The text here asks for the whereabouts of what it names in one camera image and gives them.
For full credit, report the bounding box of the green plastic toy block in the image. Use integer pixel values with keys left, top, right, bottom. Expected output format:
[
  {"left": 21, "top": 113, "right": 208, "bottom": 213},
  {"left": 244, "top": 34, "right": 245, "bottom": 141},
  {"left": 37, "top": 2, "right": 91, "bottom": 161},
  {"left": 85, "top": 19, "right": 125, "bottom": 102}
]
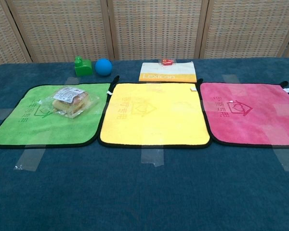
[{"left": 74, "top": 56, "right": 94, "bottom": 77}]

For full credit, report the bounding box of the pink microfibre cloth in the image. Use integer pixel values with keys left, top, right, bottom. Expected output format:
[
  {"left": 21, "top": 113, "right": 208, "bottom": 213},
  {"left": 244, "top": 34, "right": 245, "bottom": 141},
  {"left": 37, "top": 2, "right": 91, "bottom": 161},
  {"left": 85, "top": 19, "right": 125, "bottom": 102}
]
[{"left": 199, "top": 80, "right": 289, "bottom": 146}]

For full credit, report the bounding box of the yellow microfibre cloth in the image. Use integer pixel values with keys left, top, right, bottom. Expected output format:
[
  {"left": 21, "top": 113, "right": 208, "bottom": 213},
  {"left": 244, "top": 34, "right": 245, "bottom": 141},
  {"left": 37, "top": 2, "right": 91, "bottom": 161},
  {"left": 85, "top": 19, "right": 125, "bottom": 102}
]
[{"left": 98, "top": 76, "right": 212, "bottom": 148}]

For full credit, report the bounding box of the blue ball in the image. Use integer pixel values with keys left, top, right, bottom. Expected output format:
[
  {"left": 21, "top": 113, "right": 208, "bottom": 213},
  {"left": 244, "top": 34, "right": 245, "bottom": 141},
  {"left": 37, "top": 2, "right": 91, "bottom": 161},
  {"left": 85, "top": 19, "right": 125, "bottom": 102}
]
[{"left": 95, "top": 58, "right": 113, "bottom": 77}]

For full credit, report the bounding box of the dark blue table cloth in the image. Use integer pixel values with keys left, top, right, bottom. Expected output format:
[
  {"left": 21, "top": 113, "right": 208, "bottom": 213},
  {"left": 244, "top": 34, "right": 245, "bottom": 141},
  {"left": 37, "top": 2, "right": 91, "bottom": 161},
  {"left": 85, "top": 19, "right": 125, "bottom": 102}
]
[{"left": 0, "top": 57, "right": 289, "bottom": 231}]

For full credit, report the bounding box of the bread in transparent package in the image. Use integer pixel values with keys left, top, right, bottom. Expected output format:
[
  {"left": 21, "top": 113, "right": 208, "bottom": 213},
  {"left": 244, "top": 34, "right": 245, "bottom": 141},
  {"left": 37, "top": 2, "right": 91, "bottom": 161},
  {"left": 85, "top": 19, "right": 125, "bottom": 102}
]
[{"left": 45, "top": 87, "right": 100, "bottom": 119}]

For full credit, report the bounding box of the green microfibre cloth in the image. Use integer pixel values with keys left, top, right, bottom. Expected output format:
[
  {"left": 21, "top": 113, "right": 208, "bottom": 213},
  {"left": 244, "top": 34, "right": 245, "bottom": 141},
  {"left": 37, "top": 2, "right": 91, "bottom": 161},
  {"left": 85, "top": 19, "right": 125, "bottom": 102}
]
[{"left": 0, "top": 83, "right": 111, "bottom": 148}]

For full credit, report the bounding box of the white orange Lexicon book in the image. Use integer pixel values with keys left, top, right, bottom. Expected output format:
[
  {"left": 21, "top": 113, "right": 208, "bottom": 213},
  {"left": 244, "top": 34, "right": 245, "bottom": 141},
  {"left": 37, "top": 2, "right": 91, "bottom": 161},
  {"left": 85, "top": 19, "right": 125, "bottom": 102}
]
[{"left": 138, "top": 61, "right": 198, "bottom": 83}]

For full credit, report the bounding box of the woven folding screen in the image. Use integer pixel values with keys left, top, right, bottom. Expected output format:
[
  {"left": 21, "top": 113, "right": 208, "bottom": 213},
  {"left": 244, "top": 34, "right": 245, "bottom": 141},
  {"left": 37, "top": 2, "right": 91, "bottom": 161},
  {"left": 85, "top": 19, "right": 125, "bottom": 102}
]
[{"left": 0, "top": 0, "right": 289, "bottom": 70}]

